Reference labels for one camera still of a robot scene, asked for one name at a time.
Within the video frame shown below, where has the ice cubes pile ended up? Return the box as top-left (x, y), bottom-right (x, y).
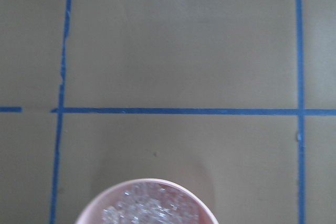
top-left (101, 183), bottom-right (200, 224)

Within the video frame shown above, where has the pink bowl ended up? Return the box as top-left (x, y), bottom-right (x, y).
top-left (75, 178), bottom-right (218, 224)

